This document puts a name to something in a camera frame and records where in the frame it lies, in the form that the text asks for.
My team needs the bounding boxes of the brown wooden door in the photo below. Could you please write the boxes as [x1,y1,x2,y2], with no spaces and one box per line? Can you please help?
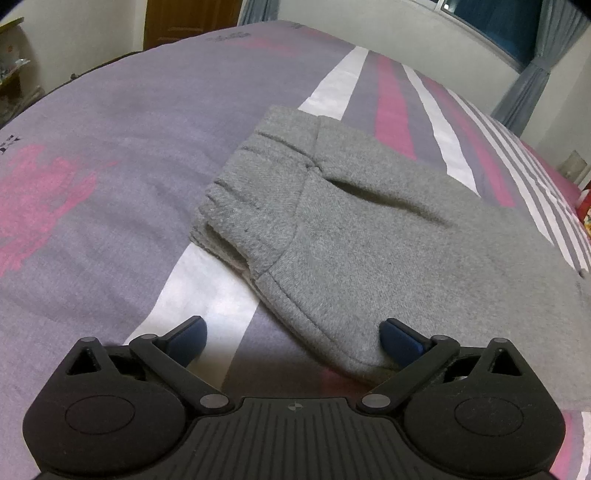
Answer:
[143,0,242,50]

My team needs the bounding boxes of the translucent container near wall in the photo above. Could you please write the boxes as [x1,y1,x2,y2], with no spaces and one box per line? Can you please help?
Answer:
[558,150,591,184]

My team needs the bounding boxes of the grey left curtain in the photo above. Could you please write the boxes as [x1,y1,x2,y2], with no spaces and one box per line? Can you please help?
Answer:
[238,0,280,26]

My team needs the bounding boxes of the colourful patterned pillow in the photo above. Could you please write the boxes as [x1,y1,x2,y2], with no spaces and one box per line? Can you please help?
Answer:
[576,188,591,238]

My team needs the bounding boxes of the cluttered side shelf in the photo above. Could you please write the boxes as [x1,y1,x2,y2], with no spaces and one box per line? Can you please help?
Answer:
[1,16,44,127]

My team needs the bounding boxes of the striped purple pink bed sheet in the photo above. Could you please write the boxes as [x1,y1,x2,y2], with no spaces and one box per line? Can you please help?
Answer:
[1,21,590,479]

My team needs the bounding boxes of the grey sweatpants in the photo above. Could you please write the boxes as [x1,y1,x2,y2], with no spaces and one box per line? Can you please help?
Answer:
[190,106,590,410]

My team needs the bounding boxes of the aluminium framed window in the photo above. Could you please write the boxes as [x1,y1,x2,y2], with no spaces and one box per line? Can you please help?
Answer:
[415,0,542,73]

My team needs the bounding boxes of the grey curtain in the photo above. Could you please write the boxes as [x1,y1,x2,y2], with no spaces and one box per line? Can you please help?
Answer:
[492,0,590,136]
[238,0,280,26]

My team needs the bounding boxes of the grey right curtain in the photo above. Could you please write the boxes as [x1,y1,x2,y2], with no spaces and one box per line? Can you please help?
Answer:
[492,0,590,136]

